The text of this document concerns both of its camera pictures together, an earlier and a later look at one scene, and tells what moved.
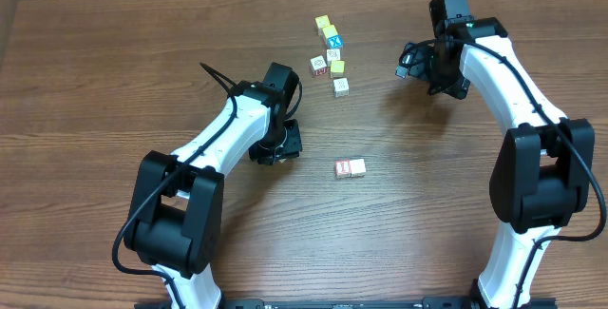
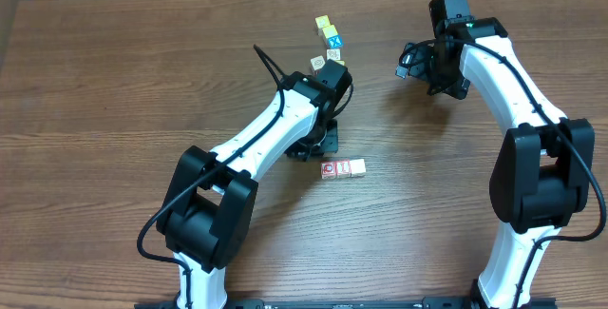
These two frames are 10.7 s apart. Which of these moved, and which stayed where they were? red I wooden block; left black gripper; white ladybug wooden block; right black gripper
Moved: left black gripper
Stayed: red I wooden block; white ladybug wooden block; right black gripper
